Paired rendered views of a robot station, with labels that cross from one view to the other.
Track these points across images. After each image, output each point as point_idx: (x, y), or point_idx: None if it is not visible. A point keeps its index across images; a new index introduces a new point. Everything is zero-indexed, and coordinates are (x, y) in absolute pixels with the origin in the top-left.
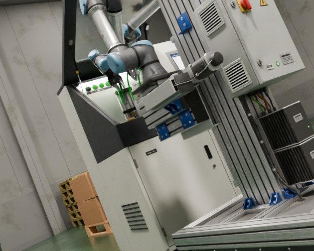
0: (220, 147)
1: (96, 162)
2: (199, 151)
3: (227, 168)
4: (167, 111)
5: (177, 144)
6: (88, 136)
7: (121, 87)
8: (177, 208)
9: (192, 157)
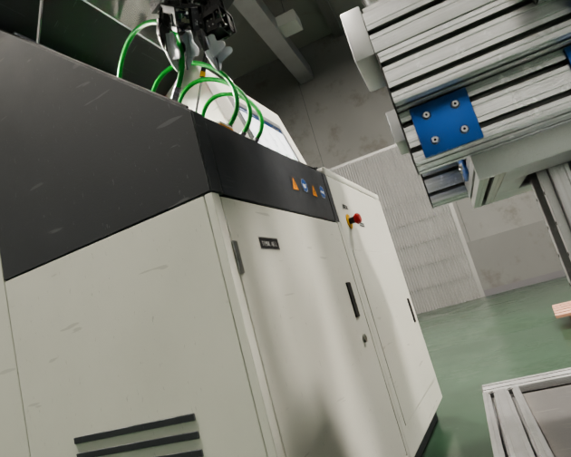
0: None
1: (4, 274)
2: (342, 292)
3: (378, 352)
4: (543, 17)
5: (310, 252)
6: (3, 181)
7: (183, 59)
8: (326, 448)
9: (333, 299)
